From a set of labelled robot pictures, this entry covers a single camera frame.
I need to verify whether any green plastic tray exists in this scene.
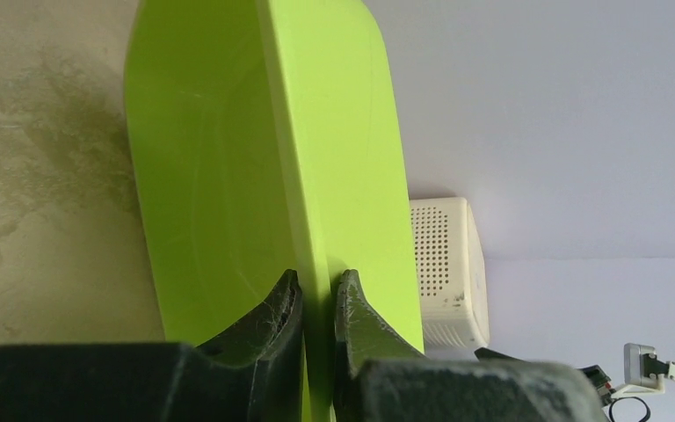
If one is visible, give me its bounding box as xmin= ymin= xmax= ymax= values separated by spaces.
xmin=124 ymin=1 xmax=423 ymax=421

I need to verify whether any cream plastic basket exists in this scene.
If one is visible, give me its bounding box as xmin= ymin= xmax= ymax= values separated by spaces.
xmin=410 ymin=197 xmax=490 ymax=349

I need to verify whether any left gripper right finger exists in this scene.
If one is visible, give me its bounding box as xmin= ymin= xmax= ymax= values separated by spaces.
xmin=333 ymin=270 xmax=606 ymax=421

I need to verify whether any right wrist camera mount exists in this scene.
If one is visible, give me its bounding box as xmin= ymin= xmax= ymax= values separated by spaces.
xmin=612 ymin=343 xmax=675 ymax=399

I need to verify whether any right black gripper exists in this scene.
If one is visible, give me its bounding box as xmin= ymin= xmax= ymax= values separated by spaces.
xmin=580 ymin=365 xmax=614 ymax=407

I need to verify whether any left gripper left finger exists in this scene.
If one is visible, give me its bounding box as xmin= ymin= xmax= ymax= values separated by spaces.
xmin=0 ymin=270 xmax=302 ymax=421

